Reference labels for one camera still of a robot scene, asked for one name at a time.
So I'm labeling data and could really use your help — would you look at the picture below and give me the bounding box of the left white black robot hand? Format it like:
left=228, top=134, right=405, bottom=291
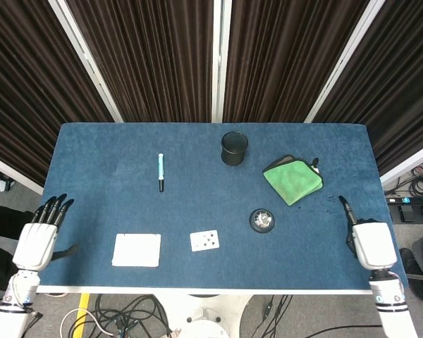
left=12, top=193, right=80, bottom=271

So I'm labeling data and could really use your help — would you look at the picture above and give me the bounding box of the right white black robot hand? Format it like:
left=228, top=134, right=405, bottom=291
left=338, top=195, right=398, bottom=271

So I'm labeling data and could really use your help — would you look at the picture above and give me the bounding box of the black shoe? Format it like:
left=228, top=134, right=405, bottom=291
left=398, top=247, right=423, bottom=302

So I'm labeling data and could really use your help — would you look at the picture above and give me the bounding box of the black foot pedal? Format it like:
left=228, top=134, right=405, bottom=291
left=397, top=204, right=423, bottom=223

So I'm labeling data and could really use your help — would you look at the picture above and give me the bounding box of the black power strip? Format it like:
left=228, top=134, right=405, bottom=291
left=386, top=195, right=423, bottom=207

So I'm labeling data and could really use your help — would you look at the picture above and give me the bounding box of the folded green microfiber cloth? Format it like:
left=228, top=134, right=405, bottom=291
left=262, top=154, right=324, bottom=206

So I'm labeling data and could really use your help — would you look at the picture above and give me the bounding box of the teal white marker pen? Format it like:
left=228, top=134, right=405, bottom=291
left=157, top=152, right=166, bottom=193

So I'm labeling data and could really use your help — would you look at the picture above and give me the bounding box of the blue felt table mat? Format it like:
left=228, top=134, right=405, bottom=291
left=38, top=122, right=410, bottom=292

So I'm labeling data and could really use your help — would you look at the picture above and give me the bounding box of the white playing card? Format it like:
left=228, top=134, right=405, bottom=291
left=189, top=230, right=221, bottom=253

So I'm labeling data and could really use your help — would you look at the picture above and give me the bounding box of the black cylindrical pen cup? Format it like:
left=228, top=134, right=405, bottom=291
left=220, top=131, right=250, bottom=167

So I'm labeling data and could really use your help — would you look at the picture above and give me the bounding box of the brown pleated partition screen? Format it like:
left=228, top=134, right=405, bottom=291
left=0, top=0, right=423, bottom=187

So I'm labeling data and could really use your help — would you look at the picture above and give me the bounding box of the black cable bundle on floor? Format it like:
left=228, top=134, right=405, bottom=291
left=61, top=294, right=173, bottom=338

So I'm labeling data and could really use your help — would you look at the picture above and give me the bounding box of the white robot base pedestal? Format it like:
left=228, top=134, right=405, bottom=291
left=154, top=294, right=258, bottom=338

